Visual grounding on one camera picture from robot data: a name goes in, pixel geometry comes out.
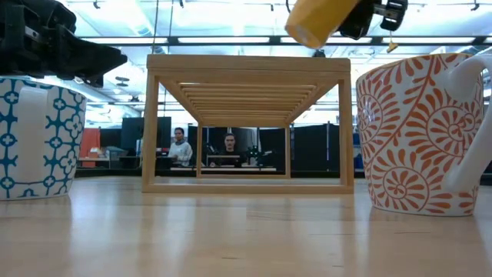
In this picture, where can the red partition panel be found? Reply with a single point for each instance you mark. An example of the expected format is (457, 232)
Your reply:
(90, 140)

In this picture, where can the wooden slatted rack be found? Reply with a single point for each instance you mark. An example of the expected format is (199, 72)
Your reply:
(246, 63)

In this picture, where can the white mug blue lattice pattern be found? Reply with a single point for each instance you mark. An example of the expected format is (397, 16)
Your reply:
(54, 154)

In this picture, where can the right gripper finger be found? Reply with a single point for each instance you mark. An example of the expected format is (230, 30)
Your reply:
(357, 19)

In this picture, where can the plain yellow mug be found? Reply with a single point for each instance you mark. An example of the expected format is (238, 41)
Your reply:
(319, 19)

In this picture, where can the yellow hanging tag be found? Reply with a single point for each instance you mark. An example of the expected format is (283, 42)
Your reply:
(392, 47)

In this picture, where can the white mug orange floral pattern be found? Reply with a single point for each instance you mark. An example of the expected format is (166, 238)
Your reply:
(403, 134)

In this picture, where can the round ceiling disc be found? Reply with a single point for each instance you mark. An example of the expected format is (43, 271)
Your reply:
(122, 79)
(122, 84)

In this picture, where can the small background robot arm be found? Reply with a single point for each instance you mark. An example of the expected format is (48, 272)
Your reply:
(253, 152)

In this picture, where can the black display panel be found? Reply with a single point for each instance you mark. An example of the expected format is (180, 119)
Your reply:
(130, 134)

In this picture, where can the person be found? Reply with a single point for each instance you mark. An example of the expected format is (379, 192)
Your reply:
(180, 152)
(229, 144)

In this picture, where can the black partition screen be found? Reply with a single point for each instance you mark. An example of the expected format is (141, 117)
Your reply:
(311, 150)

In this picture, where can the small black ceiling fixture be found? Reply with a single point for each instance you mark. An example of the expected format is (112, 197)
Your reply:
(319, 54)

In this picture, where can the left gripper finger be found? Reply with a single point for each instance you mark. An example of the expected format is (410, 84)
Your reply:
(92, 61)

